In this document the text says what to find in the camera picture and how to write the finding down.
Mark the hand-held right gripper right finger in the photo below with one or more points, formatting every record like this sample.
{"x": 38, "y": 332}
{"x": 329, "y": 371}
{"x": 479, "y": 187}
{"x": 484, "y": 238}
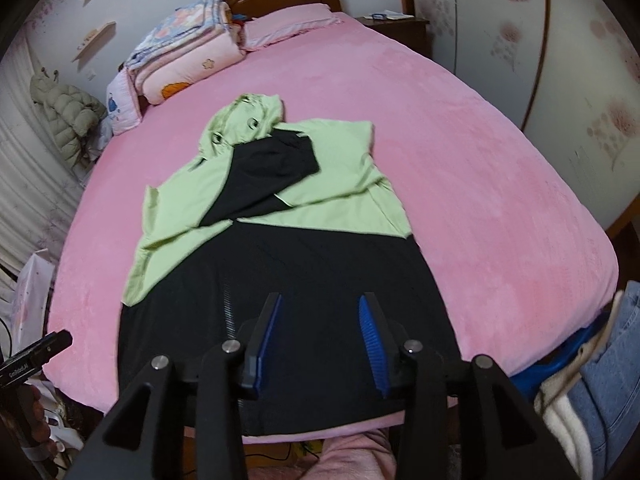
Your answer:
{"x": 372, "y": 350}

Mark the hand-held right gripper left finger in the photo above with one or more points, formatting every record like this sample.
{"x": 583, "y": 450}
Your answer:
{"x": 267, "y": 340}

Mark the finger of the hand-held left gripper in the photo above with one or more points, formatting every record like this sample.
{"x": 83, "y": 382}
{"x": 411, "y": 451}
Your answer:
{"x": 57, "y": 342}

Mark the green and black hooded jacket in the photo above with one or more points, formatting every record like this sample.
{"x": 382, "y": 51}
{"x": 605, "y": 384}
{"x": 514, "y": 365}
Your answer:
{"x": 310, "y": 280}

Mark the person's left hand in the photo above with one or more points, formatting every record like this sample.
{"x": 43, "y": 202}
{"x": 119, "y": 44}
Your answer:
{"x": 41, "y": 415}

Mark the white paper gift bag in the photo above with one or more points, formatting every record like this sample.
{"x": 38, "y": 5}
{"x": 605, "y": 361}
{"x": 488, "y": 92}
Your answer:
{"x": 32, "y": 295}

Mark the white plastic stool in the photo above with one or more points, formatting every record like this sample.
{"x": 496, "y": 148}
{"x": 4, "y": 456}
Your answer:
{"x": 62, "y": 420}

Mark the person's pink pants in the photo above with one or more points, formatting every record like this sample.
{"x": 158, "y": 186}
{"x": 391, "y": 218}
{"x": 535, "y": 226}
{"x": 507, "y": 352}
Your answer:
{"x": 350, "y": 455}

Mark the white curtain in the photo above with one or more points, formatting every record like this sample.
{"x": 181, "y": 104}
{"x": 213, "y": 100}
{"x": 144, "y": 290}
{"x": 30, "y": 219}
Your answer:
{"x": 30, "y": 185}

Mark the blue plastic stool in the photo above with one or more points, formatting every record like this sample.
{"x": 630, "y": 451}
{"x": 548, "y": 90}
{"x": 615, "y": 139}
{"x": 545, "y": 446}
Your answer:
{"x": 545, "y": 365}

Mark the white cloth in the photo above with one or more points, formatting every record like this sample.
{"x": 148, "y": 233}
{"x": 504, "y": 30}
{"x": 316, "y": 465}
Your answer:
{"x": 560, "y": 420}

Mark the beige puffer jacket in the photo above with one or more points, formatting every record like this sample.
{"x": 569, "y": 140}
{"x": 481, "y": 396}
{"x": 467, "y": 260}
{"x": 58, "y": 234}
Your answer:
{"x": 67, "y": 115}

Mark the blue jeans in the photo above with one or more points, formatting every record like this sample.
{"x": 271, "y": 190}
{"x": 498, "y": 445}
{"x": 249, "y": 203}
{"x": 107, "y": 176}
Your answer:
{"x": 610, "y": 385}

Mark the white printed cushion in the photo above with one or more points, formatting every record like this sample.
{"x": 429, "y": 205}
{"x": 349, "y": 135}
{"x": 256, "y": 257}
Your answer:
{"x": 122, "y": 105}

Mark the folded pink quilt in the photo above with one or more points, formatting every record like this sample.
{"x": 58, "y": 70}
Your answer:
{"x": 195, "y": 70}

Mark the pink pillow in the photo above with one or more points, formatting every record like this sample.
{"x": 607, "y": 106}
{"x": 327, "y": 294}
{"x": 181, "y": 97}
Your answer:
{"x": 290, "y": 25}

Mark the wooden nightstand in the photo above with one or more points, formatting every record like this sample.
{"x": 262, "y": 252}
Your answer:
{"x": 400, "y": 35}

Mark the papers on nightstand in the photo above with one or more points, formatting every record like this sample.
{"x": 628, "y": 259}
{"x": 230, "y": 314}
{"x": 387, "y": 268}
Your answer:
{"x": 392, "y": 15}

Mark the floral sliding wardrobe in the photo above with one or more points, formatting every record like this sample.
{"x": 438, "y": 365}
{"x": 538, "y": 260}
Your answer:
{"x": 550, "y": 60}

